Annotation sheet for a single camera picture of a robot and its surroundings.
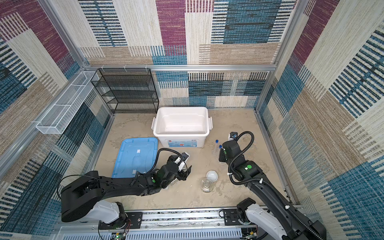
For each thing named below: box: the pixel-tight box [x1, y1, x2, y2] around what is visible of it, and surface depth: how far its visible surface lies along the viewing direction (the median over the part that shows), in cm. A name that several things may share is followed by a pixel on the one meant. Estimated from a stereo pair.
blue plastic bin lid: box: [112, 137, 158, 178], surface depth 98 cm
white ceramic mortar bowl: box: [206, 170, 219, 183], surface depth 87 cm
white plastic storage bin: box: [151, 107, 213, 148], surface depth 103 cm
